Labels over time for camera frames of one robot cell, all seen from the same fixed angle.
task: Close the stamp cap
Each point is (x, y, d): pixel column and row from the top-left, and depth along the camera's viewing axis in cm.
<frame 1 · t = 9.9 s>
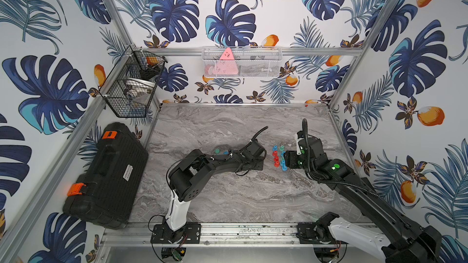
left hand: (260, 161, 93), fingers open
right hand: (290, 153, 79), fingers open
black plastic tool case: (100, 200, 63), point 23 cm above the table
red stamp upper: (275, 153, 99), point 2 cm above the table
red stamp middle: (276, 159, 96), point 3 cm above the table
red stamp lower: (276, 164, 94), point 3 cm above the table
blue stamp lowest: (284, 168, 75), point 19 cm above the table
blue stamp top: (275, 148, 100), point 3 cm above the table

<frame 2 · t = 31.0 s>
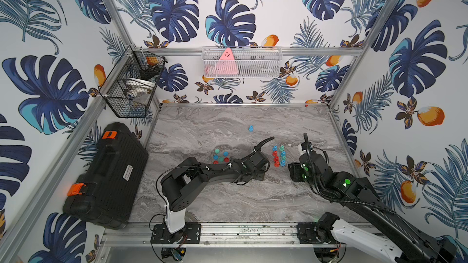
left hand: (261, 169, 89), fingers open
right hand: (293, 164, 75), fingers open
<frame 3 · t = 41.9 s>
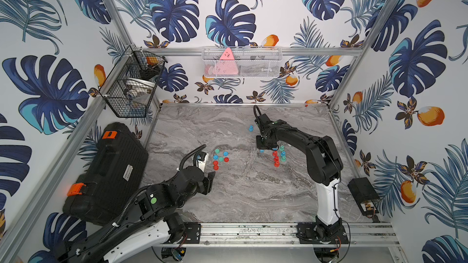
left hand: (209, 169, 70), fingers open
right hand: (262, 146, 99), fingers closed
black power supply box: (365, 195, 81), point 6 cm above the table
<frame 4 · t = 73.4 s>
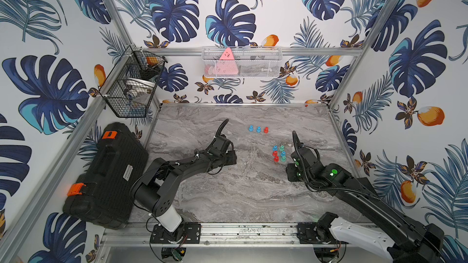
left hand: (233, 155, 92), fingers open
right hand: (290, 168, 78), fingers open
red stamp lower: (266, 129, 109), point 2 cm above the table
